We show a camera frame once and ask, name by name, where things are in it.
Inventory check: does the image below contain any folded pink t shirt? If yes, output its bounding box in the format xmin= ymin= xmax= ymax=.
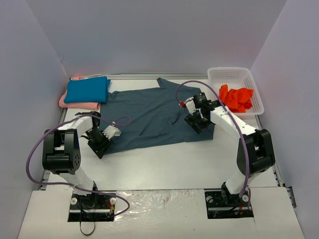
xmin=58 ymin=78 xmax=100 ymax=110

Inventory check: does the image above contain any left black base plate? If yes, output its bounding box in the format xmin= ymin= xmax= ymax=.
xmin=68 ymin=193 xmax=116 ymax=222

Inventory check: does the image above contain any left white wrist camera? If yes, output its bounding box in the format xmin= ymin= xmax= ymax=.
xmin=102 ymin=125 xmax=121 ymax=139

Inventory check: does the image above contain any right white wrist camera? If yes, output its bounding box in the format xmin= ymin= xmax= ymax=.
xmin=179 ymin=97 xmax=199 ymax=115

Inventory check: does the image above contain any white plastic basket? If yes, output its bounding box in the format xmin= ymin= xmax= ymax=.
xmin=207 ymin=67 xmax=264 ymax=117

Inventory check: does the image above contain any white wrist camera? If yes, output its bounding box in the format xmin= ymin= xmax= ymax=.
xmin=102 ymin=125 xmax=121 ymax=139
xmin=179 ymin=97 xmax=199 ymax=115

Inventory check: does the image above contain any folded teal t shirt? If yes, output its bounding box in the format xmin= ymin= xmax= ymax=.
xmin=64 ymin=76 xmax=111 ymax=104

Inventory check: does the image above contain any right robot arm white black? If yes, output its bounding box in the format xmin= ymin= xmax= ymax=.
xmin=179 ymin=93 xmax=275 ymax=206

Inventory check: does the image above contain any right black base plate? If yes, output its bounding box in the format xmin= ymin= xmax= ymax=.
xmin=204 ymin=189 xmax=254 ymax=219

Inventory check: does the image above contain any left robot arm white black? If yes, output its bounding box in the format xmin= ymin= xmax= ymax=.
xmin=42 ymin=111 xmax=121 ymax=208

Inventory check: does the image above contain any thin black cable loop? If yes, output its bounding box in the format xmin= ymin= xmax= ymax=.
xmin=79 ymin=219 xmax=96 ymax=236

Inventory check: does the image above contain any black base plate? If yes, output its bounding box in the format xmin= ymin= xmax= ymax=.
xmin=204 ymin=189 xmax=254 ymax=219
xmin=68 ymin=193 xmax=116 ymax=222

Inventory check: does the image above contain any aluminium rail right edge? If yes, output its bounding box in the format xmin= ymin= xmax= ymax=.
xmin=256 ymin=116 xmax=298 ymax=209

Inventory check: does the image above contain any dark blue-grey t shirt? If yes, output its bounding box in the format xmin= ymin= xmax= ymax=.
xmin=100 ymin=78 xmax=214 ymax=154

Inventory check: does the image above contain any orange crumpled t shirt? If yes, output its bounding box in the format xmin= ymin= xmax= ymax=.
xmin=219 ymin=84 xmax=254 ymax=113

